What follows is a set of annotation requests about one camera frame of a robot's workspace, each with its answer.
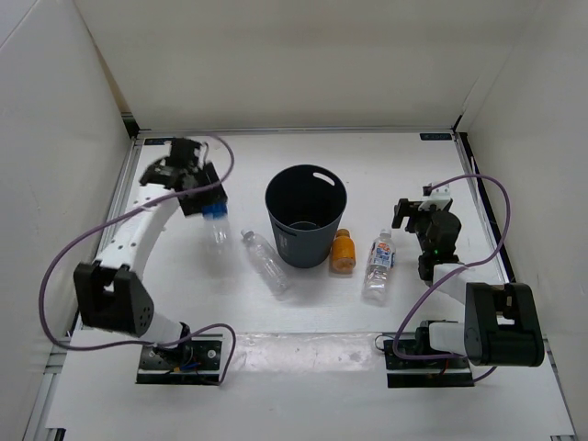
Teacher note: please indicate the clear plastic bottle white cap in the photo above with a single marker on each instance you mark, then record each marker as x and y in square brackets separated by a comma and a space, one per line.
[264, 261]

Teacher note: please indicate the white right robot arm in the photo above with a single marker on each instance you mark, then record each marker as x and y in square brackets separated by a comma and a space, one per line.
[500, 327]

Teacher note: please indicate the clear bottle orange blue label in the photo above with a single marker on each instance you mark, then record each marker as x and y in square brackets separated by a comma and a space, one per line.
[380, 261]

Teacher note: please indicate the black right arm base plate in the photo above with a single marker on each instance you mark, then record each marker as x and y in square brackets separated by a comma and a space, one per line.
[422, 374]

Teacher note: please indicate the dark grey plastic bin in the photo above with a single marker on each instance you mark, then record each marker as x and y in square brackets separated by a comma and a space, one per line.
[305, 204]

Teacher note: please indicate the dark label sticker right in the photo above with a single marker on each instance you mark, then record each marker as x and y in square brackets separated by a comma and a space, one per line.
[436, 136]

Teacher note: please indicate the dark label sticker left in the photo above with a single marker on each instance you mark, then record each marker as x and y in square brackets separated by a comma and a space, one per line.
[157, 141]

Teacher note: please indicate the blue label Pocari Sweat bottle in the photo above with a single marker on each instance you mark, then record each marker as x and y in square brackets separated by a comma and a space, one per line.
[218, 228]

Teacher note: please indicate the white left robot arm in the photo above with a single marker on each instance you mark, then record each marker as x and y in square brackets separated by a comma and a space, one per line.
[109, 291]

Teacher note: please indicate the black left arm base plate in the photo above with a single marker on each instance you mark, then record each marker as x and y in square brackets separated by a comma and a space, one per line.
[200, 364]

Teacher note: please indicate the orange juice bottle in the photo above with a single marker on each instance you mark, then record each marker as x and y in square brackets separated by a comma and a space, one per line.
[343, 253]

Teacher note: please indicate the dark label sticker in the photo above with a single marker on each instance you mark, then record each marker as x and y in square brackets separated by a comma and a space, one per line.
[157, 141]
[436, 136]

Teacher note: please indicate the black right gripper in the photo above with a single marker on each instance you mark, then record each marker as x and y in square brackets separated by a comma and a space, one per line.
[406, 208]

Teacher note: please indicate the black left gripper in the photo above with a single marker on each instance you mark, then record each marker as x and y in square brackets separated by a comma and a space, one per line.
[213, 196]

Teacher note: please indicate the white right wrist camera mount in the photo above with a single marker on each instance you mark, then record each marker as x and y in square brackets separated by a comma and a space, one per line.
[438, 198]

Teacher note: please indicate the aluminium table frame rail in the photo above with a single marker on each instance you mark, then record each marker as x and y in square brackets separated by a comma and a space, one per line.
[34, 427]

